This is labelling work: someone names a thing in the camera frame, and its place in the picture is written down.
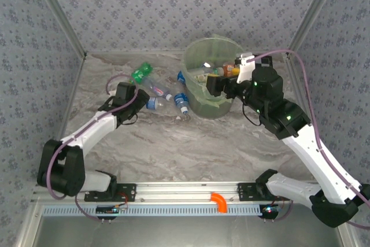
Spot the clear bottle purple red label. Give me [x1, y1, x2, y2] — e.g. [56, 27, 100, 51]
[141, 78, 173, 102]

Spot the green bottle with orange cap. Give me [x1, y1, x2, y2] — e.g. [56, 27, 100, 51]
[131, 61, 153, 84]

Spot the orange elbow piece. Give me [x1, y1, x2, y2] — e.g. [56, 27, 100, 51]
[210, 192, 228, 214]

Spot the mesh bin with green liner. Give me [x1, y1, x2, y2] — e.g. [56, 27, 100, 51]
[182, 35, 246, 120]

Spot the blue label bottle white cap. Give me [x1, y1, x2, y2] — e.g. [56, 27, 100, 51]
[173, 93, 190, 115]

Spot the left circuit board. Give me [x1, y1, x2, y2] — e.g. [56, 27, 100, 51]
[96, 204, 128, 215]

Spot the circuit board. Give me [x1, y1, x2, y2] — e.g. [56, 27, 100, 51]
[96, 204, 128, 215]
[260, 204, 280, 216]

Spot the right circuit board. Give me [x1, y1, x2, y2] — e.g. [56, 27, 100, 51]
[260, 204, 280, 216]

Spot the thin black left gripper cable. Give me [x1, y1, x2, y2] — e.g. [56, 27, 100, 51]
[121, 112, 139, 126]

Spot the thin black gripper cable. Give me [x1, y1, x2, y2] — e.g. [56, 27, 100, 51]
[121, 112, 139, 126]
[242, 104, 262, 126]

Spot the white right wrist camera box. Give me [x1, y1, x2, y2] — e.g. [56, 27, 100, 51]
[235, 52, 257, 84]

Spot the thin black right gripper cable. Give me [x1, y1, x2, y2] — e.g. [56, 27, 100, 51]
[242, 104, 262, 126]

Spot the aluminium frame post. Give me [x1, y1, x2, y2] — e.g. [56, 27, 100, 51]
[286, 0, 345, 57]
[28, 0, 87, 57]

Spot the aluminium mounting rail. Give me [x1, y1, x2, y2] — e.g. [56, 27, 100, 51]
[31, 181, 293, 203]

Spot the white slotted cable duct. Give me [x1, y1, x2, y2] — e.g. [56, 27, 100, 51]
[43, 202, 265, 216]

